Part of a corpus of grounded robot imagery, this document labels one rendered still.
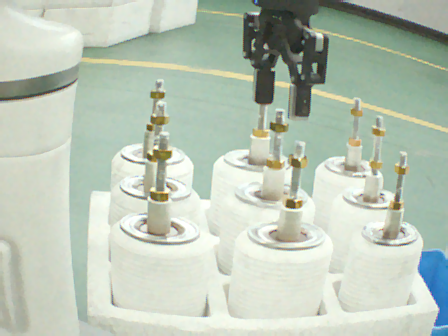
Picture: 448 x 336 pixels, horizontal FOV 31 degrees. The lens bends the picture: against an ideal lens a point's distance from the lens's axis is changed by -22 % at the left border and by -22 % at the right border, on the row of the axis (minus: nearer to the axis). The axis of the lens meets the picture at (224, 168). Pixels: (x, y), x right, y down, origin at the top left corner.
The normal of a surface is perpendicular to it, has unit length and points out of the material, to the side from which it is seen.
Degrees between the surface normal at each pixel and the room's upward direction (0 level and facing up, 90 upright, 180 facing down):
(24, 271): 90
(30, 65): 88
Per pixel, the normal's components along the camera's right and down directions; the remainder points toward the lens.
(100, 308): 0.09, -0.95
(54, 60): 0.76, 0.17
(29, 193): 0.59, 0.28
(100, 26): -0.35, 0.24
